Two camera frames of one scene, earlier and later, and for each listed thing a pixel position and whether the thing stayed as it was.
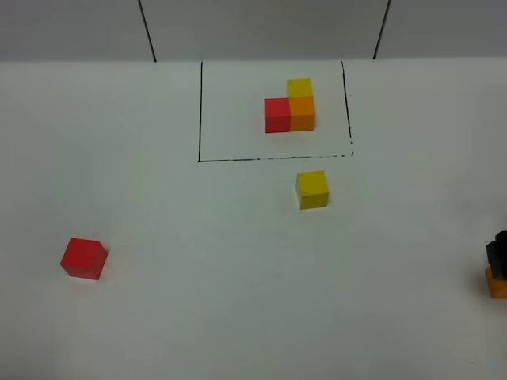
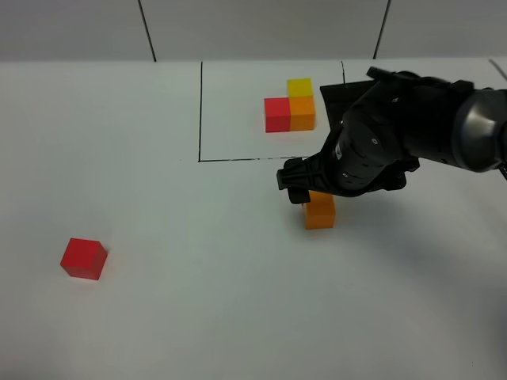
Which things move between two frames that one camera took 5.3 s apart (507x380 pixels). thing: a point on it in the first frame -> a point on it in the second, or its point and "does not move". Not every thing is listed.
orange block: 498,286 -> 320,212
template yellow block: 299,88 does not move
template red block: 277,115 does not move
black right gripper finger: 497,256 -> 381,129
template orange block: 302,113 does not move
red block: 84,258 does not move
